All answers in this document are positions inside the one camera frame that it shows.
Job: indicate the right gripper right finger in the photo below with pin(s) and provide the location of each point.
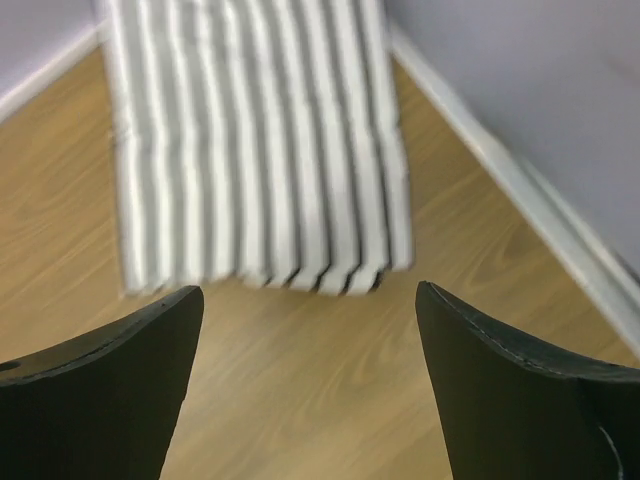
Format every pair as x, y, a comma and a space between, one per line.
513, 406

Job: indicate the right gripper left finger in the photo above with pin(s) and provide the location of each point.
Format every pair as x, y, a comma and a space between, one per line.
105, 404

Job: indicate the black white striped tank top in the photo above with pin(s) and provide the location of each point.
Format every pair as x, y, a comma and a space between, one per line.
258, 140

